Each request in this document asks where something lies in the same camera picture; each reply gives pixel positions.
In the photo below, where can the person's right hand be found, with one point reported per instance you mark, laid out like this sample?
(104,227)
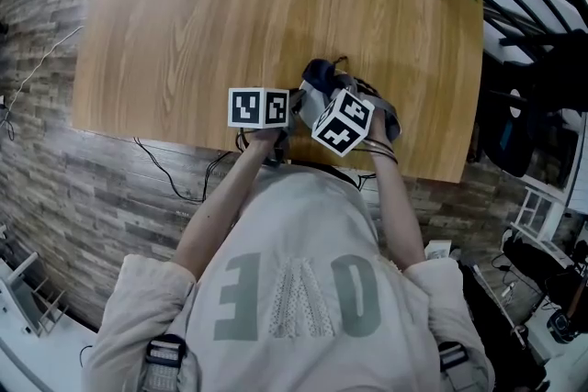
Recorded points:
(380,126)

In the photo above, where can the person's right forearm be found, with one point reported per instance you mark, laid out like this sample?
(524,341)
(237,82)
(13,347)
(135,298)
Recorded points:
(399,216)

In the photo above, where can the person's left forearm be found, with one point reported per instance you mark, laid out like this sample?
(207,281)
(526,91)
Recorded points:
(219,203)

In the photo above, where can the person's light printed shirt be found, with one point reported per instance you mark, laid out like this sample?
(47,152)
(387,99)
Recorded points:
(294,289)

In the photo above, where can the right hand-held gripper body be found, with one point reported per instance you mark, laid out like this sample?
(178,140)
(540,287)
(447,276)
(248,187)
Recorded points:
(342,124)

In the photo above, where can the black metal chair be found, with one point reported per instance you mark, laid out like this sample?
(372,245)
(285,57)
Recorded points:
(528,36)

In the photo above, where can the black bag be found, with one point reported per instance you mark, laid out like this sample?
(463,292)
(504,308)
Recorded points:
(510,137)

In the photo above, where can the dark blue grey cloth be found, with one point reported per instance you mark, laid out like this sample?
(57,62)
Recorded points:
(323,71)

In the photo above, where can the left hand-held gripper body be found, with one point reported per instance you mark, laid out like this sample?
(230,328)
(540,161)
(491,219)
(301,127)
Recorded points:
(258,107)

